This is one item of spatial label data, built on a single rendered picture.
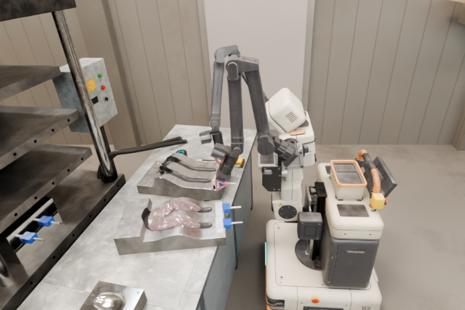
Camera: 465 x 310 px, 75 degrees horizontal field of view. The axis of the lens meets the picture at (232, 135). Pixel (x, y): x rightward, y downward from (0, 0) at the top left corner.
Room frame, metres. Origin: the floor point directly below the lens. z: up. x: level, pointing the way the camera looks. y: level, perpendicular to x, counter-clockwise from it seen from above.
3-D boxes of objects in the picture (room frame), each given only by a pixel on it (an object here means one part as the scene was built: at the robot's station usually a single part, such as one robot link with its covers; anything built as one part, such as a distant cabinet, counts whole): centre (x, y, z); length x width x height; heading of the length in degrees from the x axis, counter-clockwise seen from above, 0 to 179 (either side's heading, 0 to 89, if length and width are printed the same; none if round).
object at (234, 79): (1.20, -0.02, 1.40); 0.11 x 0.06 x 0.43; 173
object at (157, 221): (1.12, 0.31, 0.90); 0.26 x 0.18 x 0.08; 92
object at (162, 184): (1.48, 0.30, 0.87); 0.50 x 0.26 x 0.14; 75
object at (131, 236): (1.12, 0.31, 0.85); 0.50 x 0.26 x 0.11; 92
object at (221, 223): (1.08, 0.04, 0.85); 0.13 x 0.05 x 0.05; 92
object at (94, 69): (1.87, 0.92, 0.73); 0.30 x 0.22 x 1.47; 165
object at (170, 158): (1.47, 0.29, 0.92); 0.35 x 0.16 x 0.09; 75
